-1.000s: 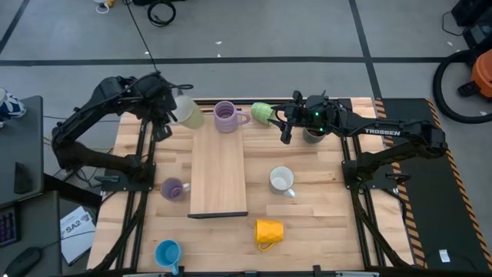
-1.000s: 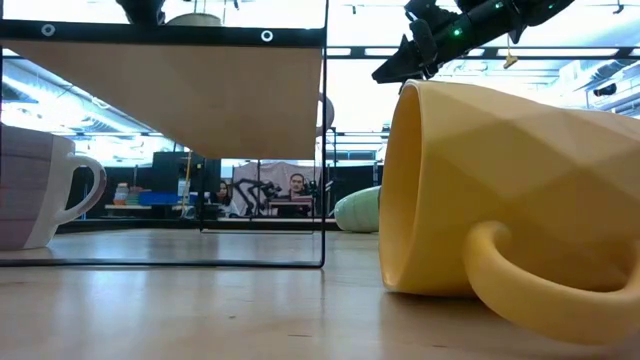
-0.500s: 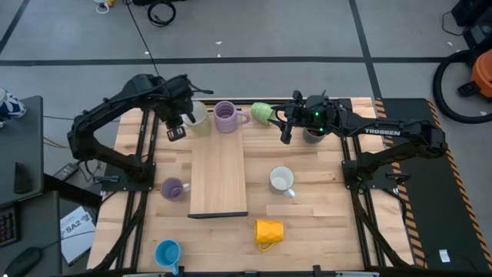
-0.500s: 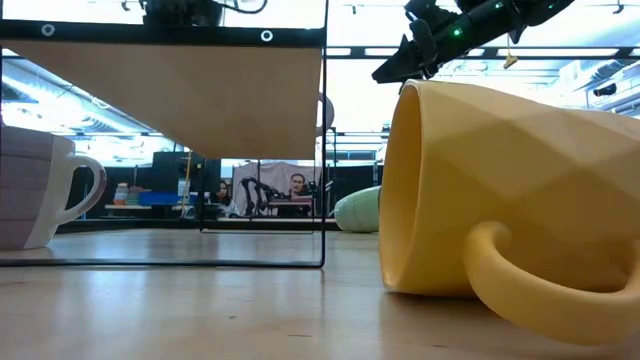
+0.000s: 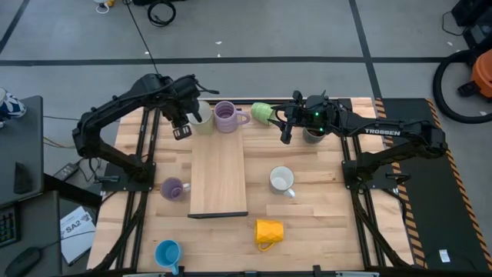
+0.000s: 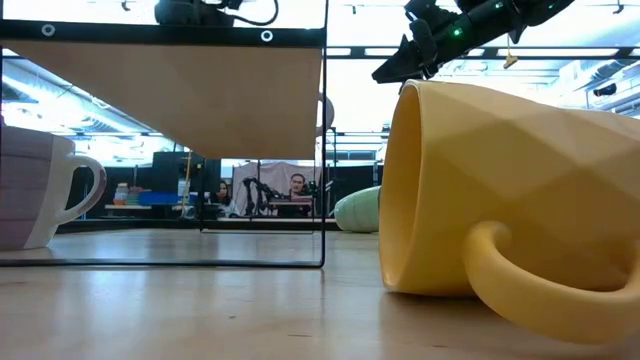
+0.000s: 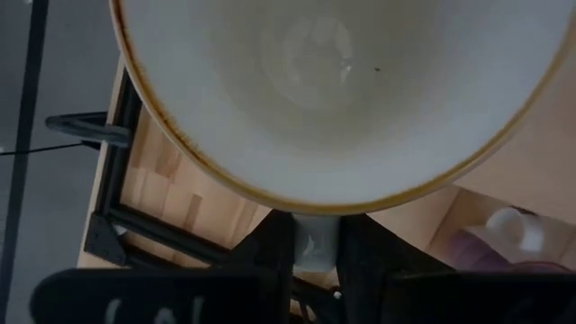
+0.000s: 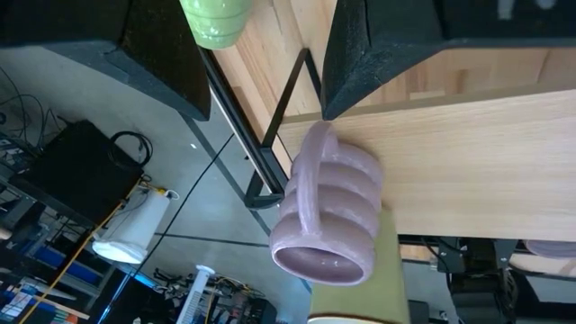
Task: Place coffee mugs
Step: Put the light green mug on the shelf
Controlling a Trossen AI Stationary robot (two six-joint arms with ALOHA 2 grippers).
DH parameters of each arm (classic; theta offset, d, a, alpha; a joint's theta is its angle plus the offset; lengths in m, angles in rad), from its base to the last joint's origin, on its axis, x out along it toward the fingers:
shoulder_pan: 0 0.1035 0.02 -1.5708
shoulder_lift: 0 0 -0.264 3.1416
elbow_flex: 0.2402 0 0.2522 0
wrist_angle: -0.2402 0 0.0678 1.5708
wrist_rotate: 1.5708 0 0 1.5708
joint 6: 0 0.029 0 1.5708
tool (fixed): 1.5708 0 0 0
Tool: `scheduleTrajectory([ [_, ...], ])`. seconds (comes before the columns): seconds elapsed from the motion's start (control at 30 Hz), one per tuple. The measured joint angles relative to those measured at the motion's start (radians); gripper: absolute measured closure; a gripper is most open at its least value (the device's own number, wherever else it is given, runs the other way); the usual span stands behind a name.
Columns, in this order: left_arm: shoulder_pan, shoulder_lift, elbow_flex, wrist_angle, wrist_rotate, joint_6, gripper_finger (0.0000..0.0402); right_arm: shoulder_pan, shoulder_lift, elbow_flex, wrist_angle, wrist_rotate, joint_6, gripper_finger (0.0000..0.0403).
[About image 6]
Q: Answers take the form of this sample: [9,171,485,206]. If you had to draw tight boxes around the yellow faceted mug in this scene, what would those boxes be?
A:
[378,78,640,346]

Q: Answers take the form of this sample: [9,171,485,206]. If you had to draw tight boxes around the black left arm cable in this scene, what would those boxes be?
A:
[219,0,280,27]

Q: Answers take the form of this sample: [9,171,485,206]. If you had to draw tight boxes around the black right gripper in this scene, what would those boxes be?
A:
[371,13,484,84]

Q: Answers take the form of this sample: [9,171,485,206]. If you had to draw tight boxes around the wooden shelf black frame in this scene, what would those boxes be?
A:
[0,0,329,269]

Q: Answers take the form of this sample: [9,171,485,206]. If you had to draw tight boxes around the yellow hanging cord tag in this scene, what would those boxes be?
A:
[502,32,520,70]

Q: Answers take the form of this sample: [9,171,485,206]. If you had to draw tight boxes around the yellow pole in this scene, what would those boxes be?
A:
[182,152,193,216]

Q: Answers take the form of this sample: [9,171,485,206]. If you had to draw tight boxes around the blue storage bin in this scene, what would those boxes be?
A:
[138,191,182,207]

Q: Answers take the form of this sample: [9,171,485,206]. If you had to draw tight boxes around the pale green ribbed mug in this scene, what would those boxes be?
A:
[333,185,382,234]

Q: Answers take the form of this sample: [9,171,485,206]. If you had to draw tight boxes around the black partition panel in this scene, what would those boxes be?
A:
[327,164,384,221]

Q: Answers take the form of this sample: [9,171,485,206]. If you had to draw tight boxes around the purple striped white mug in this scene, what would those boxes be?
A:
[0,124,108,251]

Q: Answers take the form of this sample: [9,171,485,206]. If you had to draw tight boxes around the stacked coloured containers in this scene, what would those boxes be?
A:
[112,182,132,207]

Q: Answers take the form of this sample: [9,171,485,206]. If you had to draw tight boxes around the black cabinet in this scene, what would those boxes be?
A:
[152,151,222,194]

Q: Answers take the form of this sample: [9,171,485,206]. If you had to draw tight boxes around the person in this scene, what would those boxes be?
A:
[213,179,241,219]
[285,172,314,219]

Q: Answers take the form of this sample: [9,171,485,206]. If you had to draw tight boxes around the beige fabric backdrop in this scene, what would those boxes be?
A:
[232,160,324,217]

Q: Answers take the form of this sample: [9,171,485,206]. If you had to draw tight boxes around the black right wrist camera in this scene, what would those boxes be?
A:
[408,18,441,69]

